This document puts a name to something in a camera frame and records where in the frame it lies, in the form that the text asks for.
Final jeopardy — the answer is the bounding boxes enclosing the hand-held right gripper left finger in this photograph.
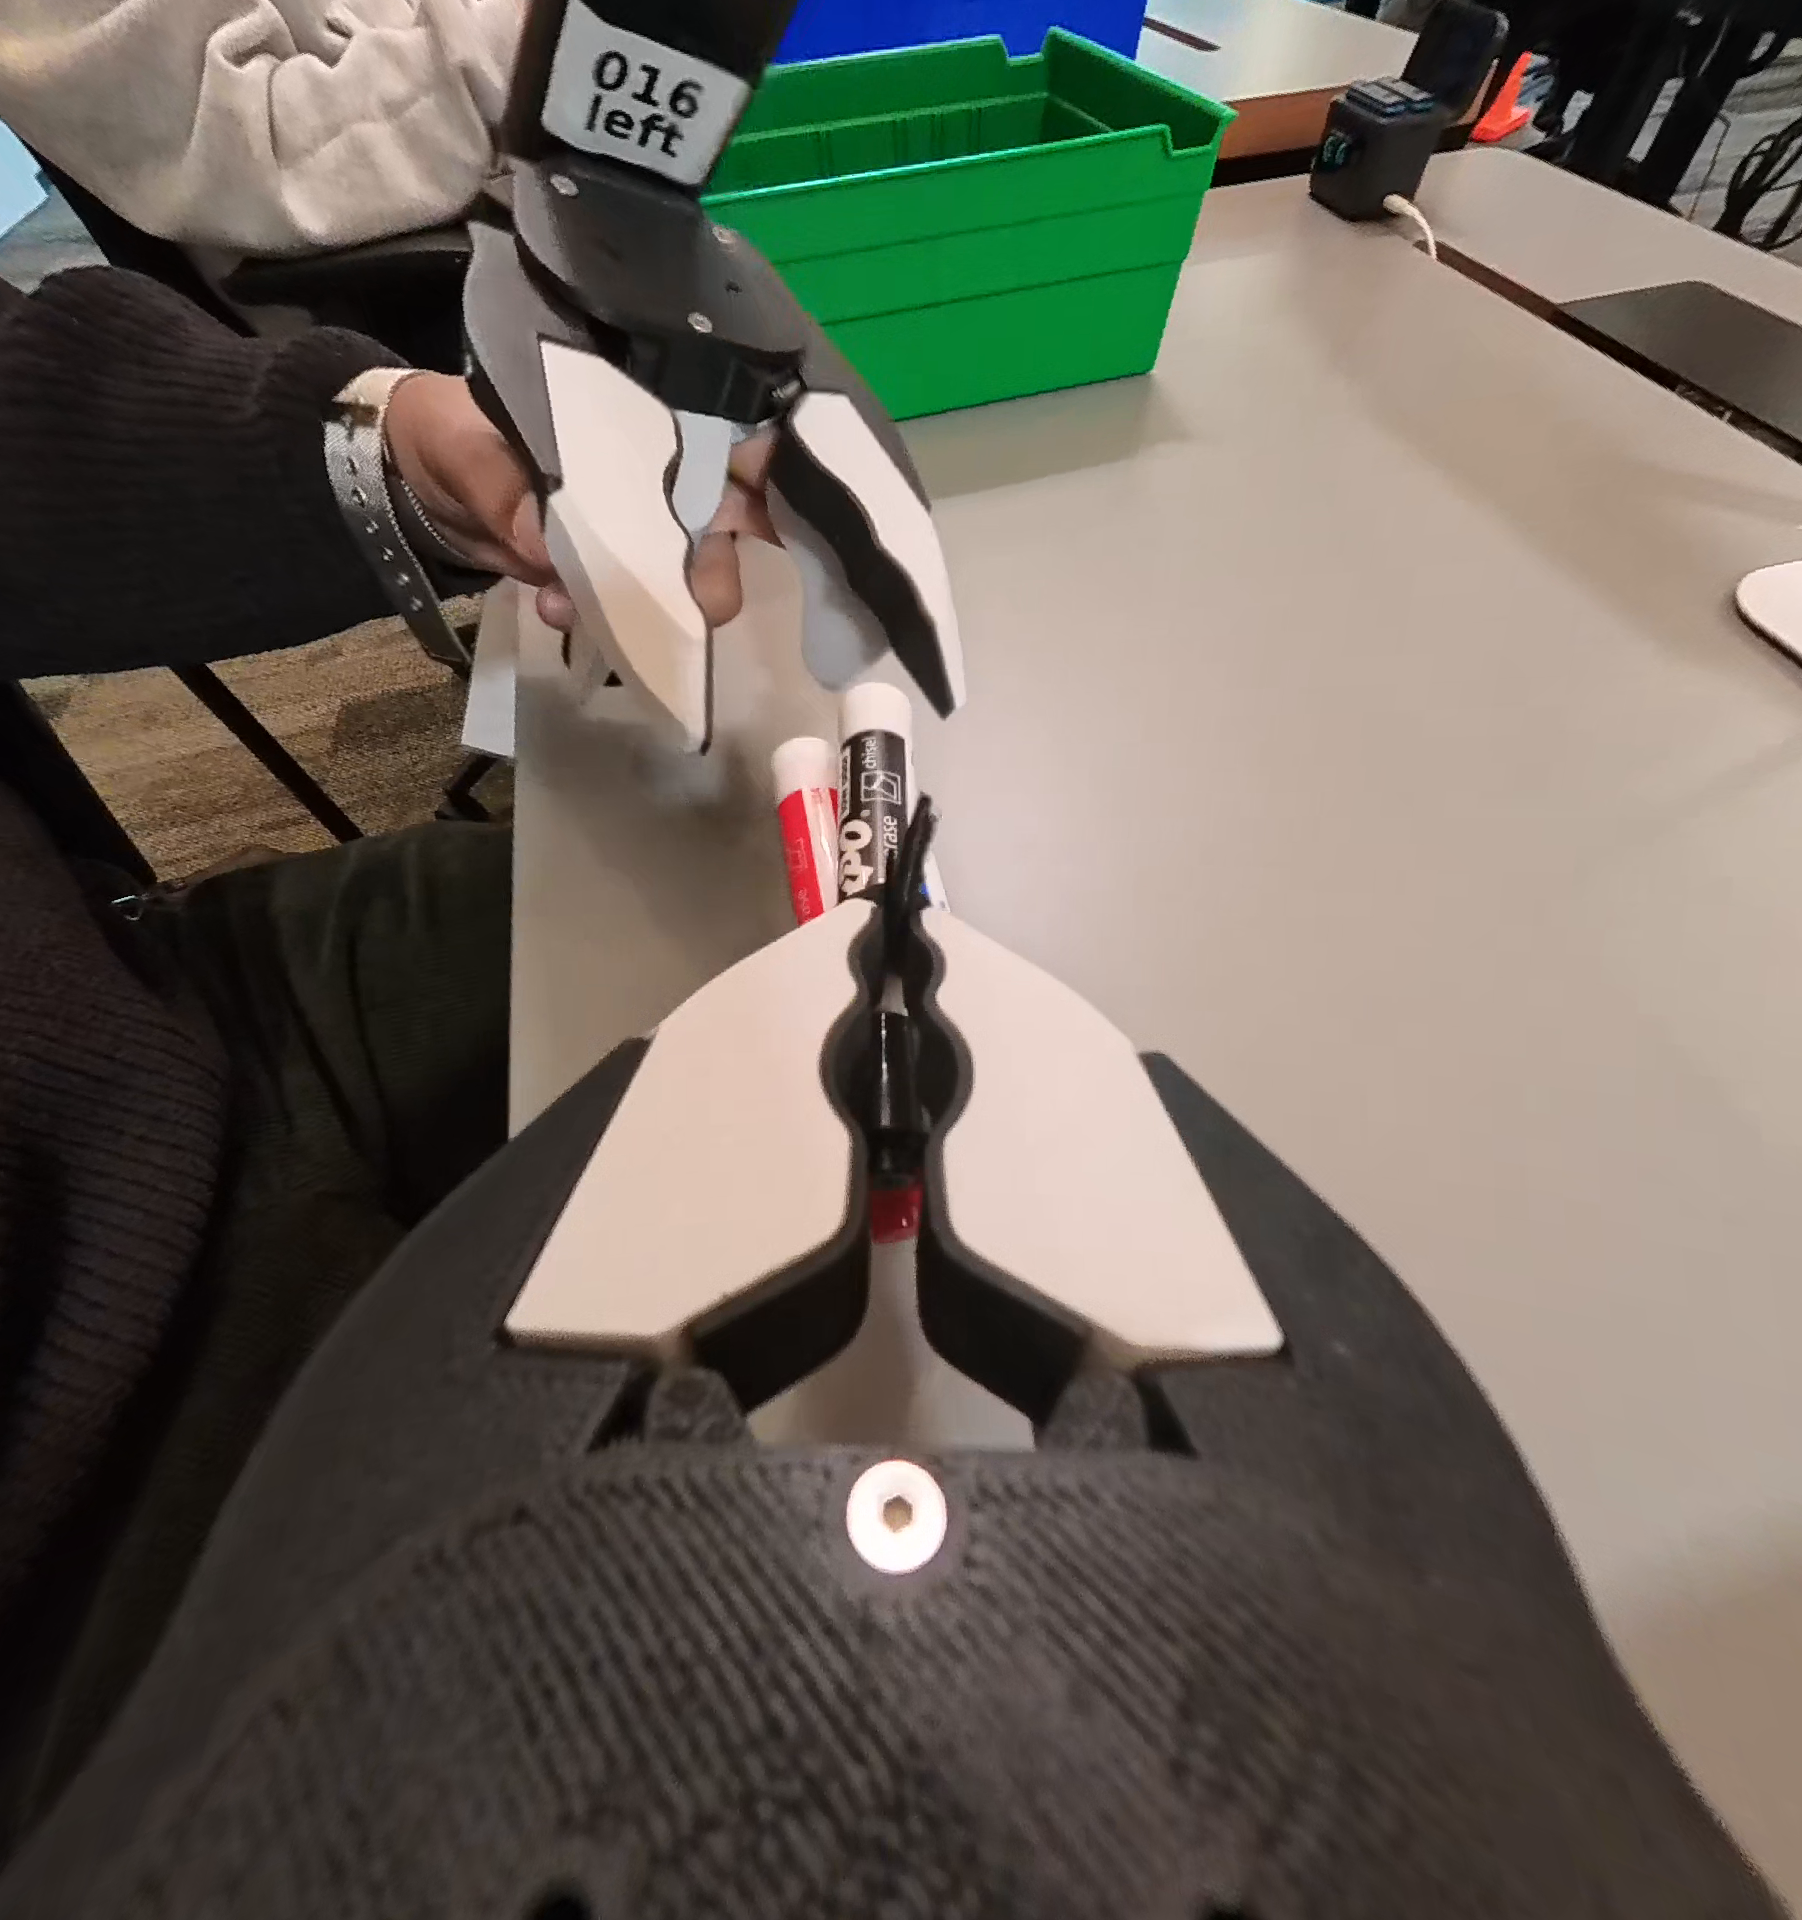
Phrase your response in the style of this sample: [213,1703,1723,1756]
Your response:
[505,906,877,1375]

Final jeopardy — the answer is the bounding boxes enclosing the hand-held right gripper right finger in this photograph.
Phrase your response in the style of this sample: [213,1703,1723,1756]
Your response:
[916,906,1285,1378]

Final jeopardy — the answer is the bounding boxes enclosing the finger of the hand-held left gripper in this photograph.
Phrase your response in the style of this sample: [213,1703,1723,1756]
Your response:
[538,333,716,758]
[766,389,971,720]

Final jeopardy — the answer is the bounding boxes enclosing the black dry erase marker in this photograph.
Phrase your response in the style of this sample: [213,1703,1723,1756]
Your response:
[833,684,938,1191]

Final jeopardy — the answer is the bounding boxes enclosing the red dry erase marker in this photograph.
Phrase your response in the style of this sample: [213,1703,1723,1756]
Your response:
[771,736,927,1247]

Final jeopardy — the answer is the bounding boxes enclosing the black hook-and-loop strap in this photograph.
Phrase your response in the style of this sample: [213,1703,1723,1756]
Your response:
[863,796,948,1052]

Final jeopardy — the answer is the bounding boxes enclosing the green plastic bin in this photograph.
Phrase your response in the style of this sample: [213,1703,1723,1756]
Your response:
[699,28,1241,427]

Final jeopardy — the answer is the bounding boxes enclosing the person's left forearm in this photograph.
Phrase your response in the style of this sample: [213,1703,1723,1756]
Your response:
[0,263,438,696]

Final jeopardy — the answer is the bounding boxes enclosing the person's left hand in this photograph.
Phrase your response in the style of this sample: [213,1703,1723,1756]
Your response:
[381,366,786,636]

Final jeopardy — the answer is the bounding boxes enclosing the blue plastic bin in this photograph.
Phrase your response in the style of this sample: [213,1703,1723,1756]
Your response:
[766,0,1148,68]

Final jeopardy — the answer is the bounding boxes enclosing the black office chair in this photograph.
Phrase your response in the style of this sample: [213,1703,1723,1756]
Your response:
[167,658,513,843]

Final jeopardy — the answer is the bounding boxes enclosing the brown wooden table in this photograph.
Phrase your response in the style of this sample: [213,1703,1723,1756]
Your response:
[1141,0,1424,161]

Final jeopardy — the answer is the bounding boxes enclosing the black battery charger dock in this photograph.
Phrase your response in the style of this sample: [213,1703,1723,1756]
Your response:
[1309,79,1453,225]

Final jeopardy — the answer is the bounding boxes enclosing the black upright device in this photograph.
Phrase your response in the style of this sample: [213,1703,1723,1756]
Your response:
[1403,0,1514,132]

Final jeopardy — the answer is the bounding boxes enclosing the black perforated strap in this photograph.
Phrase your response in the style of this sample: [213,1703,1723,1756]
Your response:
[323,366,478,679]

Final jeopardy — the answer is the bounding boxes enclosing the dark corduroy pants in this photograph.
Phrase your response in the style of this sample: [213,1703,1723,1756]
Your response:
[138,816,522,1250]

